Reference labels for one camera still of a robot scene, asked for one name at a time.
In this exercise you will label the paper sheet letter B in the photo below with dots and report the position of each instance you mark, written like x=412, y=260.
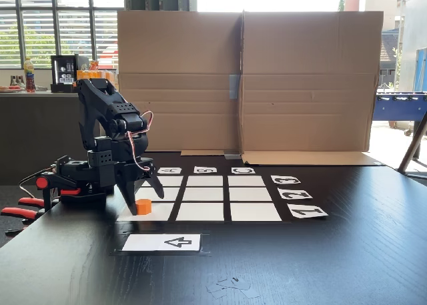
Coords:
x=205, y=170

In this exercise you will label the clear tape scraps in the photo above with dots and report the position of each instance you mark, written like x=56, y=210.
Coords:
x=230, y=286

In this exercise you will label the blue foosball table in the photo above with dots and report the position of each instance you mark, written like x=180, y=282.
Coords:
x=400, y=106

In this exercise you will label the cardboard panel with large flap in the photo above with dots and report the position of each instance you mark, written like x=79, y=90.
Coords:
x=310, y=78

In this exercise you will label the paper sheet number 2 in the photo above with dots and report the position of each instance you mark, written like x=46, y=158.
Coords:
x=295, y=194

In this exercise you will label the cardboard panel with small flap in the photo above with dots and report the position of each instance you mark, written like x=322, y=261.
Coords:
x=180, y=68

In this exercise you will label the white nine-square grid sheet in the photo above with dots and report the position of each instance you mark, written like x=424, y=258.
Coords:
x=227, y=198

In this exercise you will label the slanted metal table leg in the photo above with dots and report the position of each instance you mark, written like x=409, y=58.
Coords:
x=412, y=148

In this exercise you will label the round orange token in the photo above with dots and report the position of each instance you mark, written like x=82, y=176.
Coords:
x=144, y=207

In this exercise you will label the yellow capped drink bottle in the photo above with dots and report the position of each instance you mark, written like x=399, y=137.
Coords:
x=29, y=74

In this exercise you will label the paper sheet letter C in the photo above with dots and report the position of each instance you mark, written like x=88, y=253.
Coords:
x=243, y=171

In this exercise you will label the grey duct tape strip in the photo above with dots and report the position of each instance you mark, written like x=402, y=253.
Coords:
x=232, y=156
x=234, y=86

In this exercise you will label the black clamp with red knob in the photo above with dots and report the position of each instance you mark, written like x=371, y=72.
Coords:
x=42, y=182

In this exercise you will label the black mini fridge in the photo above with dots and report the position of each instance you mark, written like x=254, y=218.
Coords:
x=63, y=74

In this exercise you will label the white arrow paper sheet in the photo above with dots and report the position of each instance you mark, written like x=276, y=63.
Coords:
x=161, y=242

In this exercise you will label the orange juice cartons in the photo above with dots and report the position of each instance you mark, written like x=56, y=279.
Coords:
x=100, y=74

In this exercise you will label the paper sheet number 3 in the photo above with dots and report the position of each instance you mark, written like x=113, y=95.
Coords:
x=285, y=179

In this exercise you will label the plate with food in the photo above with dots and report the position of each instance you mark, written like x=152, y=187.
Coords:
x=10, y=88

